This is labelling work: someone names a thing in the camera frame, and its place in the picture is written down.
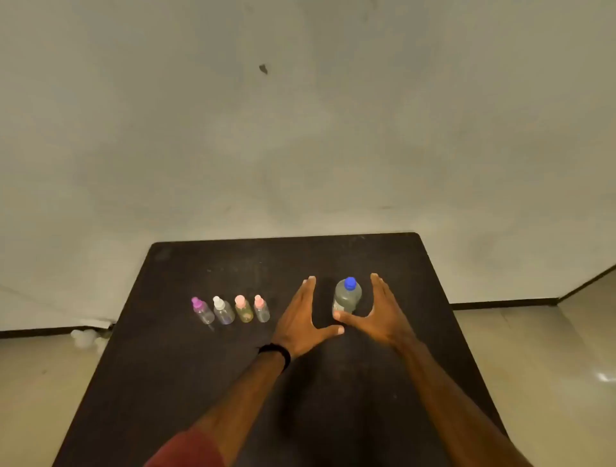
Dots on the small clear bottle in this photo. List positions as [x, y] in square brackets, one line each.
[206, 315]
[262, 313]

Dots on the person's right forearm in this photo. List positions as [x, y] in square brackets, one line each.
[452, 409]

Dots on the large clear plastic bottle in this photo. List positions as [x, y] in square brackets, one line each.
[346, 300]

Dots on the black wristband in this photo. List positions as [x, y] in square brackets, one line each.
[281, 352]

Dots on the person's left forearm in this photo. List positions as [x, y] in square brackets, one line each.
[245, 394]

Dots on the person's left hand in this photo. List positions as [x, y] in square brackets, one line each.
[298, 327]

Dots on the small purple-tinted bottle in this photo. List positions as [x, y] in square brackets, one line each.
[224, 315]

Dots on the blue bottle cap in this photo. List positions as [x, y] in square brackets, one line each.
[350, 283]

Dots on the person's right hand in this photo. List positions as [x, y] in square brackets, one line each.
[385, 322]

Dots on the white plastic floor object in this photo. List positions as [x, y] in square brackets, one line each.
[85, 339]

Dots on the small yellow bottle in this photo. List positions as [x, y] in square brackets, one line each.
[244, 313]

